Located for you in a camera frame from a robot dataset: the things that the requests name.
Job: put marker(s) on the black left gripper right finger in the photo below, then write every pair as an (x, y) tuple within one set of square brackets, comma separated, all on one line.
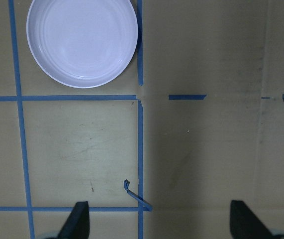
[(244, 224)]

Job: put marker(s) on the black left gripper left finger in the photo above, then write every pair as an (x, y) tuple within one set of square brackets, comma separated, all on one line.
[(77, 225)]

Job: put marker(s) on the lavender round plate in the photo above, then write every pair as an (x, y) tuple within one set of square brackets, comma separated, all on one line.
[(82, 43)]

